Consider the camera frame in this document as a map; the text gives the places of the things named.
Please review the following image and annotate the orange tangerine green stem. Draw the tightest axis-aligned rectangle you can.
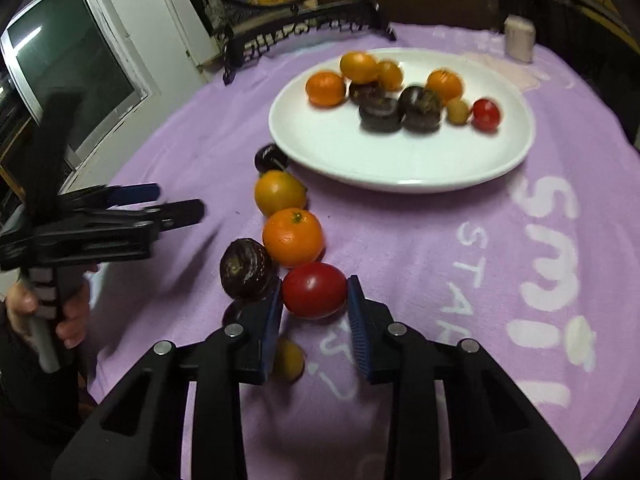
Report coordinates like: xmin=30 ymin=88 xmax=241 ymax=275
xmin=262 ymin=208 xmax=325 ymax=268

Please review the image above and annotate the small yellow-orange kumquat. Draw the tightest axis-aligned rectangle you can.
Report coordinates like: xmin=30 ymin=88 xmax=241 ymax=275
xmin=340 ymin=52 xmax=379 ymax=85
xmin=375 ymin=60 xmax=405 ymax=92

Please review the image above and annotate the large orange tangerine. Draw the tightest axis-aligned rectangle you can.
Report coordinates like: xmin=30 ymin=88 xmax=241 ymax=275
xmin=305 ymin=71 xmax=347 ymax=107

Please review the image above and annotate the small red cherry tomato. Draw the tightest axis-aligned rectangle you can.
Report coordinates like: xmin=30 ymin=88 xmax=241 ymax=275
xmin=472 ymin=98 xmax=501 ymax=132

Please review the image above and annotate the tan longan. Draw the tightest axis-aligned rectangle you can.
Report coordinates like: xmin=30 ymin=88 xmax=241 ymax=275
xmin=271 ymin=337 xmax=306 ymax=382
xmin=445 ymin=98 xmax=472 ymax=126

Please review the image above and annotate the white plate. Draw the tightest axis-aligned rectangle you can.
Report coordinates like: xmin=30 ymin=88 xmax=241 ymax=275
xmin=268 ymin=48 xmax=536 ymax=194

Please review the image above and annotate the purple printed tablecloth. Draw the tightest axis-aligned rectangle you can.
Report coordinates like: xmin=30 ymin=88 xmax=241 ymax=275
xmin=85 ymin=22 xmax=640 ymax=480

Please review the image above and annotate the window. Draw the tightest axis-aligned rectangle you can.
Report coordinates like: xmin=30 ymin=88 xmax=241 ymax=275
xmin=0 ymin=0 xmax=151 ymax=161

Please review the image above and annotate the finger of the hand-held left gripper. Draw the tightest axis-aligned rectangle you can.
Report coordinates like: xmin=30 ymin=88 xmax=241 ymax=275
xmin=102 ymin=183 xmax=161 ymax=207
xmin=144 ymin=199 xmax=206 ymax=234

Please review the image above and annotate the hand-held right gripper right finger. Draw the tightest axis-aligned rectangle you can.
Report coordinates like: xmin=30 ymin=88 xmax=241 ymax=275
xmin=347 ymin=276 xmax=581 ymax=480

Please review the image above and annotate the brown wooden board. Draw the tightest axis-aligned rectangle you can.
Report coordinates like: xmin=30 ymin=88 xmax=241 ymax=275
xmin=310 ymin=0 xmax=501 ymax=31

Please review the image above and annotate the large dark water chestnut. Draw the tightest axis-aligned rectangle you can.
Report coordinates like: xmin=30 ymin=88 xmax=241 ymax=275
xmin=359 ymin=97 xmax=403 ymax=133

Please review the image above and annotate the smooth yellow-orange orange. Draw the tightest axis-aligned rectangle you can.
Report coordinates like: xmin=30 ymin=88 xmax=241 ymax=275
xmin=254 ymin=170 xmax=308 ymax=217

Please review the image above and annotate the dark brown water chestnut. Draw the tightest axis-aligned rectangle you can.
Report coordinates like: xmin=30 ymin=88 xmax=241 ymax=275
xmin=348 ymin=80 xmax=388 ymax=107
xmin=220 ymin=238 xmax=275 ymax=299

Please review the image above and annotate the person's left hand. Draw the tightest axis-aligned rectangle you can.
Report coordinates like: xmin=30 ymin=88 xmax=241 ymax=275
xmin=5 ymin=280 xmax=92 ymax=349

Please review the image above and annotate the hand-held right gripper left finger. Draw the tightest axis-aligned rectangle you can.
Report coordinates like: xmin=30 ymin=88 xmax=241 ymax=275
xmin=50 ymin=280 xmax=284 ymax=480

